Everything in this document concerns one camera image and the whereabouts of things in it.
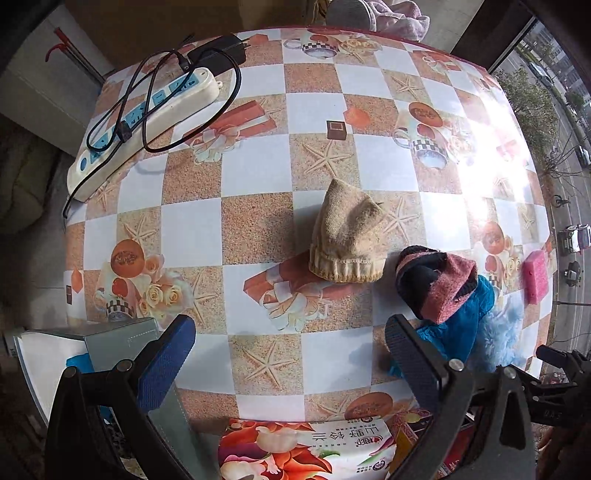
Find black power adapter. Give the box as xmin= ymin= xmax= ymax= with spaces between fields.
xmin=186 ymin=34 xmax=246 ymax=77

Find patterned tablecloth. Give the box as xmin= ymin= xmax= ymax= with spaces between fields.
xmin=64 ymin=28 xmax=550 ymax=432

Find white storage box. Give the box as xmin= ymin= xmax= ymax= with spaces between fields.
xmin=14 ymin=319 xmax=208 ymax=479

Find white power strip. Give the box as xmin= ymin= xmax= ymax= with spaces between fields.
xmin=67 ymin=68 xmax=222 ymax=202

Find pink clothes on chair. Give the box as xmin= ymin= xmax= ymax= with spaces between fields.
xmin=325 ymin=0 xmax=431 ymax=42

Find blue nonwoven cap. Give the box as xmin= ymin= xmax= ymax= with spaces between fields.
xmin=66 ymin=353 xmax=94 ymax=374
xmin=416 ymin=275 xmax=496 ymax=372

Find floral tissue pack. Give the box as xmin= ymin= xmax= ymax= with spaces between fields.
xmin=217 ymin=417 xmax=397 ymax=479

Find pink foam block on table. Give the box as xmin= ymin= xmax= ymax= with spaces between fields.
xmin=522 ymin=250 xmax=549 ymax=305

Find beige knit hat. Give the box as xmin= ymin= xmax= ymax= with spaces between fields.
xmin=308 ymin=178 xmax=388 ymax=284

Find pink black knit hat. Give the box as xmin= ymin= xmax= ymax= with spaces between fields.
xmin=396 ymin=245 xmax=478 ymax=324

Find black cable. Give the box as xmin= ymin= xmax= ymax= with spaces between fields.
xmin=62 ymin=45 xmax=243 ymax=220

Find light blue fluffy item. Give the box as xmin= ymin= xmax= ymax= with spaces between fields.
xmin=468 ymin=292 xmax=526 ymax=373

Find blue nonwoven cap in box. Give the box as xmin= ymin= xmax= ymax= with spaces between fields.
xmin=66 ymin=353 xmax=94 ymax=374

